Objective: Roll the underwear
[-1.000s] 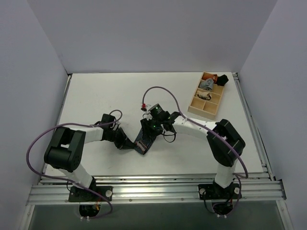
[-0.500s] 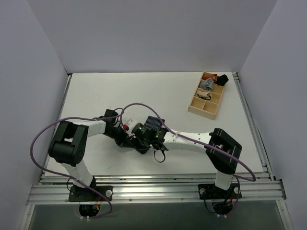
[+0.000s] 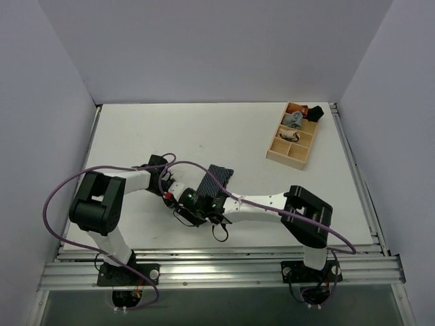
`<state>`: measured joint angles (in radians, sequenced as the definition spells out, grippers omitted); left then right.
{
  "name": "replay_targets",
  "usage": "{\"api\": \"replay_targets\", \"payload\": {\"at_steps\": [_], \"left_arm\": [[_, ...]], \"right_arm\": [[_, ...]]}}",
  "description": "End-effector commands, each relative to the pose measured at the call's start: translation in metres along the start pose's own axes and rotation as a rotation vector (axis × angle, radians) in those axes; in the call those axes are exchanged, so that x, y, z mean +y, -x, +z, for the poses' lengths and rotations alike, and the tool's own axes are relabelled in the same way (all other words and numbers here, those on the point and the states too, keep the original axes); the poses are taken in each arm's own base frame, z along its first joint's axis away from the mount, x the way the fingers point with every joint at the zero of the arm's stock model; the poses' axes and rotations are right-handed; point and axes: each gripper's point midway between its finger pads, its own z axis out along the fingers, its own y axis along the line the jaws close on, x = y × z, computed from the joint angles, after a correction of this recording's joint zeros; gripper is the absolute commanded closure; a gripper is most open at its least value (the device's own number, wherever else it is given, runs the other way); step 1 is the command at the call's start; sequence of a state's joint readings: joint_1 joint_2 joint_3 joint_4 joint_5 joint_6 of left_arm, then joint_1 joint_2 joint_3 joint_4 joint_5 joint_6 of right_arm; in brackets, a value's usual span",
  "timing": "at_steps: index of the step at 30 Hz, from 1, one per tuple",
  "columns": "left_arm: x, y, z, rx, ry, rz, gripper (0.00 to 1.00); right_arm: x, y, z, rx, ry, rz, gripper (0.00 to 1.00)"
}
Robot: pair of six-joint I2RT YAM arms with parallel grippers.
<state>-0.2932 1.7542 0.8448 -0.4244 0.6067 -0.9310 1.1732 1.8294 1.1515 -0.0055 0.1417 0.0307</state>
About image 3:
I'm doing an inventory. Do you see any navy striped underwear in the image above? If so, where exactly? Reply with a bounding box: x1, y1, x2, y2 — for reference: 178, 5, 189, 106
197, 164, 234, 197

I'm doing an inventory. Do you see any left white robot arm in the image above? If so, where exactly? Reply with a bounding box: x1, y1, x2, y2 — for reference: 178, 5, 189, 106
69, 154, 173, 285

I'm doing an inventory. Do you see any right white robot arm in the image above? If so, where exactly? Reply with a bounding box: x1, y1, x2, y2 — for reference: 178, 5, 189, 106
163, 182, 333, 280

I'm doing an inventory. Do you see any wooden compartment tray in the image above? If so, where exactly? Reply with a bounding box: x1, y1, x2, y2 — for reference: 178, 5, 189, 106
266, 102, 324, 170

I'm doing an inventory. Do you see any beige rolled garment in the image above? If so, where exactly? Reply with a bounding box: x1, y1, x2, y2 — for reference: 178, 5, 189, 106
277, 128, 300, 143

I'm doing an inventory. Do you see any grey rolled garment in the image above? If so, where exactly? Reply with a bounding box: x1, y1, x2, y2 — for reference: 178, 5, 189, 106
282, 111, 303, 129

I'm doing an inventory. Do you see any orange rolled garment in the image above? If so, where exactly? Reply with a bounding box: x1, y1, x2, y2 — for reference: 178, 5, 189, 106
300, 105, 309, 117

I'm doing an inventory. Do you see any black rolled garment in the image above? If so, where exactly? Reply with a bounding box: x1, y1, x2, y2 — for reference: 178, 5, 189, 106
306, 105, 324, 122

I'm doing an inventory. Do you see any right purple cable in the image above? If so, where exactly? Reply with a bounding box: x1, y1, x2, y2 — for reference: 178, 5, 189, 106
158, 160, 358, 303

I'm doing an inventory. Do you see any purple cable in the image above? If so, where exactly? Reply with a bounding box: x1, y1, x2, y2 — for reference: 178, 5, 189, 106
43, 153, 177, 309
158, 160, 358, 303

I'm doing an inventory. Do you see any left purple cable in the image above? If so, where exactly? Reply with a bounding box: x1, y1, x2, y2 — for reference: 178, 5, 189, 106
43, 153, 177, 309

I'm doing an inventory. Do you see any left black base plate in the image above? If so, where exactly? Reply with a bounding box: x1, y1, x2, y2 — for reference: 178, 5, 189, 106
97, 263, 160, 287

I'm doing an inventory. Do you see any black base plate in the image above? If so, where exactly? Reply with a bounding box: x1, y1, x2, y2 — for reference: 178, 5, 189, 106
97, 263, 160, 287
280, 260, 343, 283

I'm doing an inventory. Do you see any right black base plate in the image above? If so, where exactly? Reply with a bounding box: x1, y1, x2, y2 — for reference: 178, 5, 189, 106
280, 260, 343, 283

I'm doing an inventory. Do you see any aluminium rail frame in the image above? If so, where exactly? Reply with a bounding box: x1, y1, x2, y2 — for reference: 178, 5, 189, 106
29, 243, 416, 325

